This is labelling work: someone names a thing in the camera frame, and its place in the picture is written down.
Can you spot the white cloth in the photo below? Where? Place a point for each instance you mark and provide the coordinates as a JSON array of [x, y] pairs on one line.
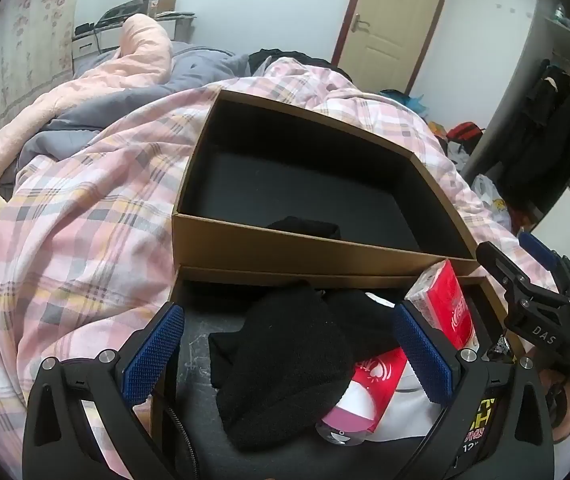
[[410, 415]]

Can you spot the pink plaid blanket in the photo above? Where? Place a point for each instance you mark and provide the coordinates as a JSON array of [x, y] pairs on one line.
[[90, 240]]

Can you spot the black wipes packet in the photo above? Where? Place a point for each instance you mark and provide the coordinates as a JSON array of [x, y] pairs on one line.
[[485, 410]]

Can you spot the red bag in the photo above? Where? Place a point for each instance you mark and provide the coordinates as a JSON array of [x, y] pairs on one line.
[[465, 132]]

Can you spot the small cardboard box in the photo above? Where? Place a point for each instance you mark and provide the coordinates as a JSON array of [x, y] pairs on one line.
[[160, 7]]

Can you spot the floral curtain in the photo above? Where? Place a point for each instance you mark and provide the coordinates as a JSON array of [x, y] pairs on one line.
[[25, 35]]

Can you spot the white plastic bag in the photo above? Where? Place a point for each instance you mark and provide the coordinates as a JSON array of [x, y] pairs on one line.
[[487, 192]]

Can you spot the dark clothing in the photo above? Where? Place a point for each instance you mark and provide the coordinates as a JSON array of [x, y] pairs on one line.
[[275, 57]]

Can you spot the grey quilt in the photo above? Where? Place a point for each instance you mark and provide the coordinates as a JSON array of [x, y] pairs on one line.
[[200, 67]]

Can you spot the grey wardrobe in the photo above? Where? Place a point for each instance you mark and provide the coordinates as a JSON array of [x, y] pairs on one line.
[[530, 35]]

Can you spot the black hanging jackets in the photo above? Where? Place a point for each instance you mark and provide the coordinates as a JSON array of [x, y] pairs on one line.
[[540, 125]]

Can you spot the pink quilt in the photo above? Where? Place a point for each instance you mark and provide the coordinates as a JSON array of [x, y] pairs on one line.
[[135, 60]]

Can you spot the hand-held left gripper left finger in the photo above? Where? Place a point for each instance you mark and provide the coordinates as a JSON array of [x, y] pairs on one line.
[[155, 355]]

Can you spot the white nightstand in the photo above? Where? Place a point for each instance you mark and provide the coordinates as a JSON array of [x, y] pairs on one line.
[[85, 47]]

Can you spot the shallow cardboard box black lining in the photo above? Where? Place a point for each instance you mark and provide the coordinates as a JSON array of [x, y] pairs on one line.
[[200, 320]]

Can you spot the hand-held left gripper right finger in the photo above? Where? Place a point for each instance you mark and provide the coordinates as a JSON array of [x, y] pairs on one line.
[[422, 360]]

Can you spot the large white red tissue pack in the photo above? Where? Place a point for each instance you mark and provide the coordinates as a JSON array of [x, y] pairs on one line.
[[380, 372]]

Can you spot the black knit sock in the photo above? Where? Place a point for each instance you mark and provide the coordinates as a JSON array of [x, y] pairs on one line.
[[305, 227]]

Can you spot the blue plastic bag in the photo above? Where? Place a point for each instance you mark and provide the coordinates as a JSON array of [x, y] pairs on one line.
[[405, 97]]

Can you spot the black cloth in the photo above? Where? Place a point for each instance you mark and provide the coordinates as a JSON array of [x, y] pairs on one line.
[[365, 320]]

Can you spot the beige door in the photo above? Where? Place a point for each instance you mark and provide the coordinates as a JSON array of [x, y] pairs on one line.
[[390, 25]]

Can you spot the black bag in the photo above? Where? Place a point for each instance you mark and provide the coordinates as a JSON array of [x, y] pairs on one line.
[[120, 12]]

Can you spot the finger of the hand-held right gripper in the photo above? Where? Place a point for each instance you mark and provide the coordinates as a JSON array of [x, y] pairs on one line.
[[510, 280], [540, 250]]

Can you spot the slim red tissue pack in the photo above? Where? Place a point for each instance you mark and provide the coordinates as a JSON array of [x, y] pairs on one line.
[[452, 305]]

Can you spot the black fuzzy sock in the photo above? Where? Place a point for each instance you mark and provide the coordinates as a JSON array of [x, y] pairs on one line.
[[275, 360]]

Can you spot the deep cardboard box black lining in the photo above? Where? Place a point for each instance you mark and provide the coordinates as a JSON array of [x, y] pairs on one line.
[[265, 250]]

